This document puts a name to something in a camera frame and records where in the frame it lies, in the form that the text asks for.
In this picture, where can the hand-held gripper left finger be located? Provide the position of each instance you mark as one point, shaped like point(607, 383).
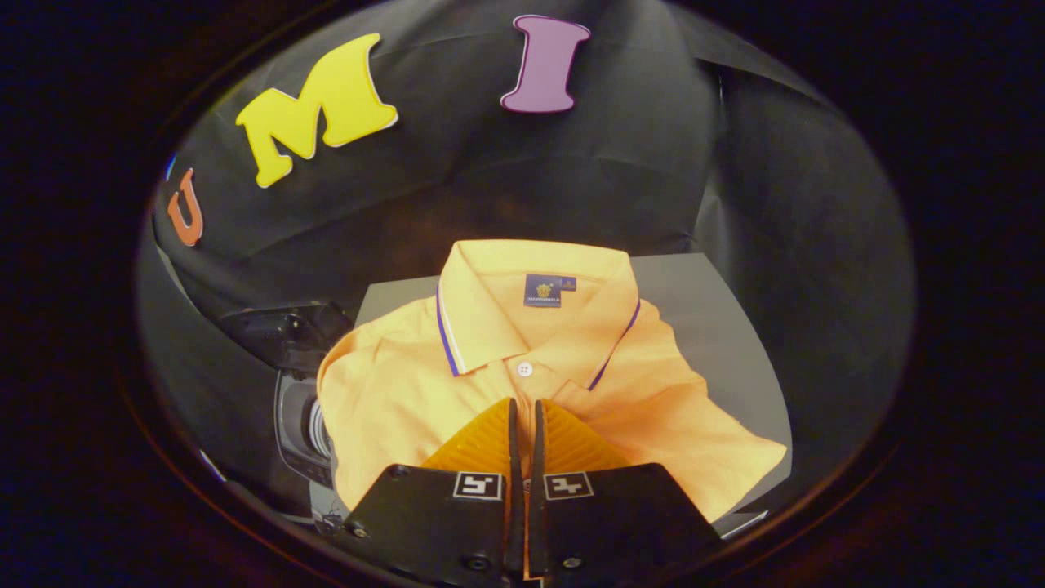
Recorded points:
point(441, 523)

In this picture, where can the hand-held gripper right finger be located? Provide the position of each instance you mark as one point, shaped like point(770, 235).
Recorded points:
point(612, 523)

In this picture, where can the grey cabinet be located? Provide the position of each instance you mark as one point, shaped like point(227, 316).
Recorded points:
point(710, 327)

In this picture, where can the dark grey washing machine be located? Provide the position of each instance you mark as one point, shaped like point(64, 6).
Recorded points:
point(294, 408)

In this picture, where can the orange polo shirt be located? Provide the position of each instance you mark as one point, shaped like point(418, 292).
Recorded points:
point(392, 400)

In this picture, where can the black backdrop cloth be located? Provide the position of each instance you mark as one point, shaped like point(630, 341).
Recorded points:
point(506, 180)

